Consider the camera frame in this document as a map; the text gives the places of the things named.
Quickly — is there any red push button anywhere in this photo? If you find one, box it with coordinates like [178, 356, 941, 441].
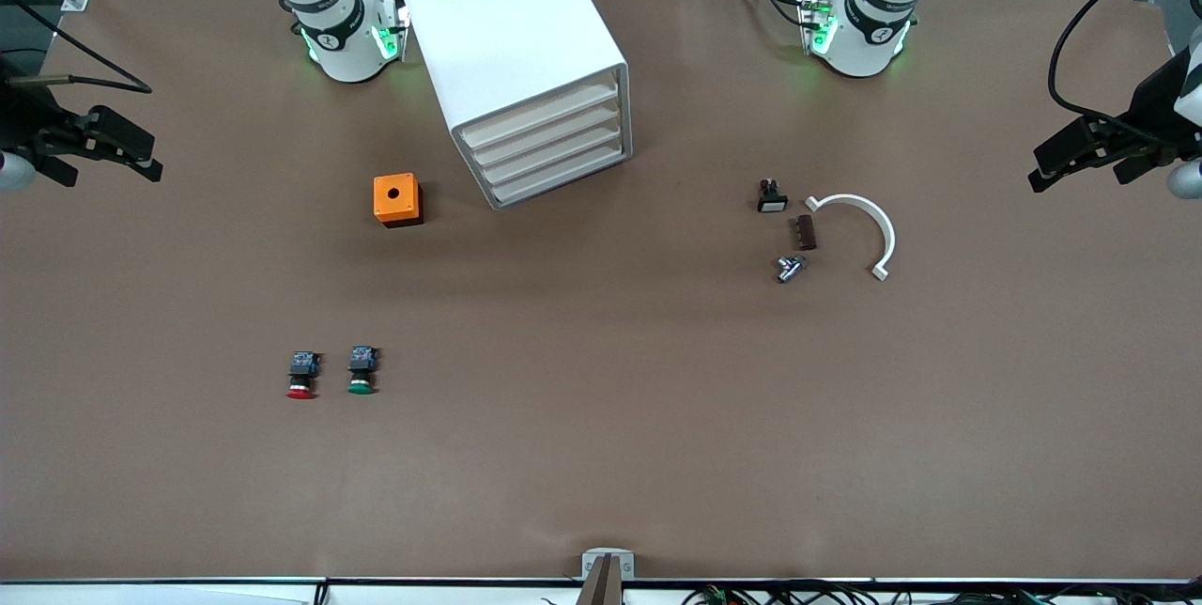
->
[285, 350, 322, 401]

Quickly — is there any green push button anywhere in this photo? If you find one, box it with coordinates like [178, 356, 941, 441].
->
[347, 346, 380, 396]

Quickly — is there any brown table mat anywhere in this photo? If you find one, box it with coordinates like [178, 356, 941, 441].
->
[0, 0, 1202, 583]

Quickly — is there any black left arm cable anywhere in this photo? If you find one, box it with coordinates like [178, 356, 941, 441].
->
[1049, 0, 1202, 122]

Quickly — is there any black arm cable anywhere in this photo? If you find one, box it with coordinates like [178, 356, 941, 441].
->
[1049, 0, 1202, 122]
[0, 0, 153, 97]

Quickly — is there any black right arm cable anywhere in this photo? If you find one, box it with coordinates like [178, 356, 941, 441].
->
[0, 0, 153, 97]

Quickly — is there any white curved plastic bracket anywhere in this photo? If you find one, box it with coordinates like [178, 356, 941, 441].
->
[805, 194, 898, 283]

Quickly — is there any orange button enclosure box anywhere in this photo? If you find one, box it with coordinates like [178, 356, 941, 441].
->
[373, 173, 424, 229]

